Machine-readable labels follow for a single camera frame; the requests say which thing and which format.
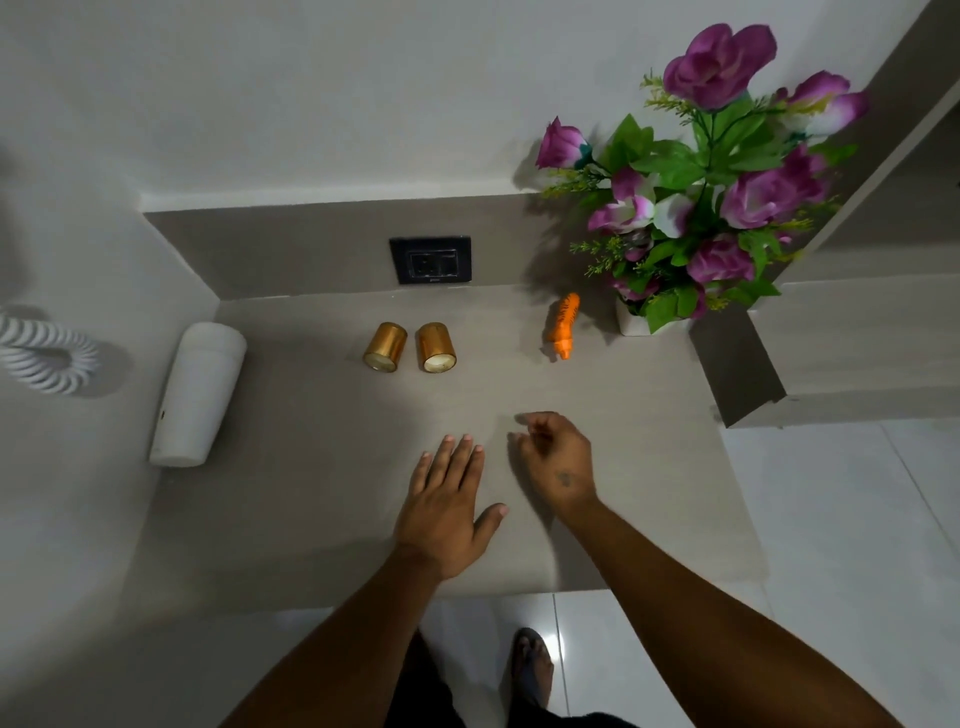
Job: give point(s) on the person's left hand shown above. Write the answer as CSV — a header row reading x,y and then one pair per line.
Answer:
x,y
442,517

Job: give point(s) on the person's right hand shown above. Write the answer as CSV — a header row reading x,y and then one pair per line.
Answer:
x,y
559,465

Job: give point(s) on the orange toy tiger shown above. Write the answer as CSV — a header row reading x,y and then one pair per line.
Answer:
x,y
564,326

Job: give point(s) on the gold candle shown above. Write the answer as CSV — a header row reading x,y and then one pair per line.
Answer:
x,y
435,343
386,345

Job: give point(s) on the white cylinder dispenser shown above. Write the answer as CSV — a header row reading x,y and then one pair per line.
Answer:
x,y
196,397

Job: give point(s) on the purple artificial flower bouquet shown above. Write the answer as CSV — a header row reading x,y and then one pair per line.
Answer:
x,y
720,187

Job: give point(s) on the person's left forearm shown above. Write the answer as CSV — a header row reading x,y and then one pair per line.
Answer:
x,y
337,660

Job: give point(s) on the person's right forearm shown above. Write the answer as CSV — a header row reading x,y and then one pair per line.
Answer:
x,y
705,622

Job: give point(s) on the person's sandalled foot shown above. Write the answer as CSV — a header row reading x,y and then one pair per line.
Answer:
x,y
532,667

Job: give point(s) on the person's black trousers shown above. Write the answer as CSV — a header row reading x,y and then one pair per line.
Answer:
x,y
420,697

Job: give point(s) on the grey shelf unit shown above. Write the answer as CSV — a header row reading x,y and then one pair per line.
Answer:
x,y
855,337

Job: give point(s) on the black wall socket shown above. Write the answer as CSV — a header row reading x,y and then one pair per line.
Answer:
x,y
430,261

